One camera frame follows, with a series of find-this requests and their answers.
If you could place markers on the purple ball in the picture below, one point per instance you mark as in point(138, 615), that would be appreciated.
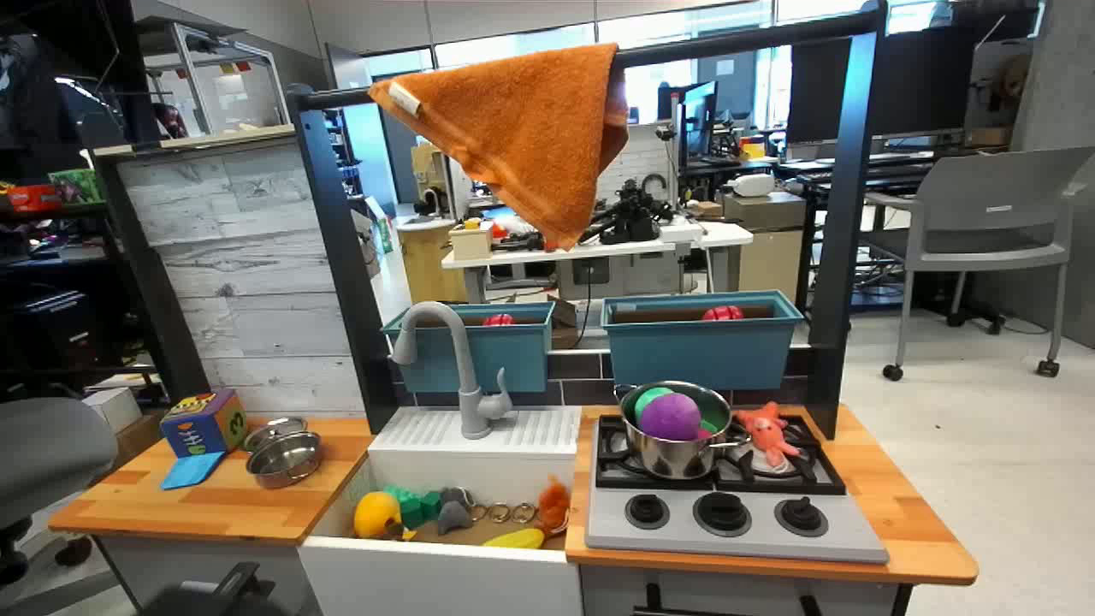
point(672, 420)

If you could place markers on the cardboard box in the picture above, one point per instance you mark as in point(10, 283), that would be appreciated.
point(765, 209)

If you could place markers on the yellow cabinet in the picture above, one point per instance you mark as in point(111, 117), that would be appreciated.
point(430, 260)

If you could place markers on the gray toy cooktop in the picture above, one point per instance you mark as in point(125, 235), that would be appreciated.
point(729, 545)

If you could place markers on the gray plastic chair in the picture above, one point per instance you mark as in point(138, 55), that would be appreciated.
point(994, 223)

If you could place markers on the black stove knob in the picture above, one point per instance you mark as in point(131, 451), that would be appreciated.
point(802, 515)
point(724, 513)
point(646, 513)

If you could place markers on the black monitor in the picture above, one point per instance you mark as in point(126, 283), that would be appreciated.
point(900, 87)

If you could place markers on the gray toy faucet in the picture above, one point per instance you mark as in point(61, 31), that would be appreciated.
point(465, 378)

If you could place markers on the small teal bin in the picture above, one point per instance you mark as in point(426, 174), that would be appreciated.
point(502, 362)

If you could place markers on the green plush toy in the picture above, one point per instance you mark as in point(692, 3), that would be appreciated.
point(415, 503)

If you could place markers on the clear plastic storage box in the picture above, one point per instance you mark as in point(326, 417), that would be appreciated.
point(222, 87)

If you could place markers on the orange toy lobster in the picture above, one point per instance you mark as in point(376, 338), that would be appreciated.
point(766, 433)

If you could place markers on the orange brown towel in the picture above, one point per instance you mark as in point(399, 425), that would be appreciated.
point(536, 125)

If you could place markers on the colorful toy cube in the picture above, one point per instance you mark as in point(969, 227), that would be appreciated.
point(206, 429)

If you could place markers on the black burner grate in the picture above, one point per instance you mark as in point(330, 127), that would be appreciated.
point(815, 475)

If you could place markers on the marble pattern panel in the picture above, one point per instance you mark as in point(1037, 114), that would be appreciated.
point(245, 275)

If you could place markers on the gray plush toy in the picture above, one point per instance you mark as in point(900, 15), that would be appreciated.
point(454, 513)

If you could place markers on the gray office chair seat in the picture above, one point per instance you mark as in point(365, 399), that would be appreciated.
point(45, 451)

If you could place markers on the green ball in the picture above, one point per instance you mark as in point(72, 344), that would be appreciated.
point(652, 399)

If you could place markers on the yellow toy banana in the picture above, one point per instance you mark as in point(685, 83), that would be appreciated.
point(513, 538)

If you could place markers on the white toy sink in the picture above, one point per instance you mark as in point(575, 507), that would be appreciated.
point(456, 451)

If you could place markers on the small red toy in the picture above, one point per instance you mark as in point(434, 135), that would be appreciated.
point(496, 320)

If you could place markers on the pink red toy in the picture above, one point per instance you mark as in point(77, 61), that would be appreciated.
point(724, 312)

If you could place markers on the large teal bin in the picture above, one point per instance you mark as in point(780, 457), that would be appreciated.
point(697, 353)

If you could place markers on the small white box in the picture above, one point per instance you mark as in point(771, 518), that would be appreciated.
point(471, 242)

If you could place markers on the steel cooking pot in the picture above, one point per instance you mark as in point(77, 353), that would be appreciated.
point(672, 459)

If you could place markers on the white table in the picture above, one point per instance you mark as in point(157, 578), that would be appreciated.
point(638, 247)

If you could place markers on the wooden toy kitchen counter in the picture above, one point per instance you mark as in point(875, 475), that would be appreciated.
point(226, 502)

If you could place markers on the wooden shelf board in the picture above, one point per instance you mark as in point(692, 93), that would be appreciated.
point(194, 143)

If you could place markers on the black tangled device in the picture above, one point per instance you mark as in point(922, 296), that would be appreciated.
point(632, 213)

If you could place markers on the orange plush toy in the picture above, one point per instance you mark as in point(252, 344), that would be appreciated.
point(551, 507)

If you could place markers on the black railing frame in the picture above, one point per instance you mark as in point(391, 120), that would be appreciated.
point(848, 227)

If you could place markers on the yellow round toy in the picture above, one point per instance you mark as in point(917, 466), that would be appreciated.
point(373, 515)

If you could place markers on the small steel bowl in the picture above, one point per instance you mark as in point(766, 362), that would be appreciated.
point(280, 457)

